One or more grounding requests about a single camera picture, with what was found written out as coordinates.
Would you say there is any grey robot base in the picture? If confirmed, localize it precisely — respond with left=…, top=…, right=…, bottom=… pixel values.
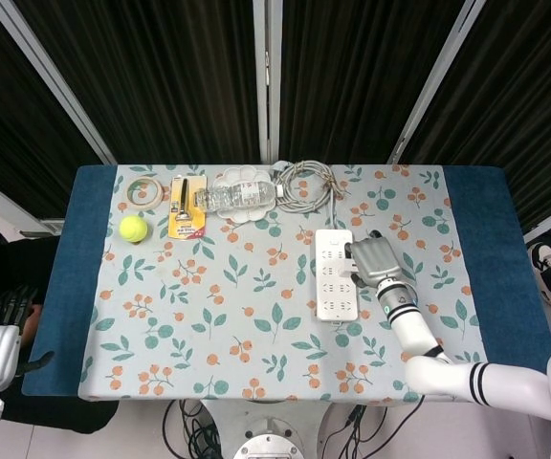
left=198, top=399, right=335, bottom=459

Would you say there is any white power strip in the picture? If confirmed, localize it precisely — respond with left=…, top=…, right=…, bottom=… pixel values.
left=314, top=228, right=361, bottom=327

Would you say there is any yellow tennis ball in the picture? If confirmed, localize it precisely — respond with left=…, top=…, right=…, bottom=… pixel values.
left=119, top=214, right=150, bottom=244

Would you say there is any beige masking tape roll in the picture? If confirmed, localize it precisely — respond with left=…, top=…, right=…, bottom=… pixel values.
left=124, top=175, right=165, bottom=210

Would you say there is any razor in yellow package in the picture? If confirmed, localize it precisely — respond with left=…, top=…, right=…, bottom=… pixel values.
left=167, top=174, right=209, bottom=241

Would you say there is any black pleated curtain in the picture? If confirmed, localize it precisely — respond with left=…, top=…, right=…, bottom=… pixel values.
left=0, top=0, right=96, bottom=222
left=279, top=0, right=469, bottom=166
left=398, top=0, right=551, bottom=231
left=14, top=0, right=263, bottom=166

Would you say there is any floral printed tablecloth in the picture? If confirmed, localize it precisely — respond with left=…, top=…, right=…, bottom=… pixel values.
left=77, top=164, right=485, bottom=402

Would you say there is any clear plastic water bottle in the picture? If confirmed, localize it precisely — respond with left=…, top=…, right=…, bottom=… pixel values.
left=194, top=180, right=284, bottom=213

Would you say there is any white flower-shaped dish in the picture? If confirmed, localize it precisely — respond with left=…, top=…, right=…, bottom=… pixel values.
left=213, top=164, right=277, bottom=225

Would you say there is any blue table cover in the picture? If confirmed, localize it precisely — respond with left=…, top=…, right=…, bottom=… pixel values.
left=20, top=164, right=551, bottom=399

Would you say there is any white and black sneaker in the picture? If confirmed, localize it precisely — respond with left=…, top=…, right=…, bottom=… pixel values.
left=527, top=241, right=551, bottom=308

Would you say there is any black floor cable bundle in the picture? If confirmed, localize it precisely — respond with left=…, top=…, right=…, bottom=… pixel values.
left=320, top=396, right=426, bottom=459
left=162, top=399, right=220, bottom=459

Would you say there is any white metal frame post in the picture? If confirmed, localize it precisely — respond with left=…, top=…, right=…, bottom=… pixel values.
left=0, top=0, right=117, bottom=166
left=252, top=0, right=284, bottom=164
left=385, top=0, right=490, bottom=166

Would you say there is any grey coiled power cable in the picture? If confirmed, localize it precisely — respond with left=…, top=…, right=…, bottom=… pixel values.
left=270, top=160, right=349, bottom=231

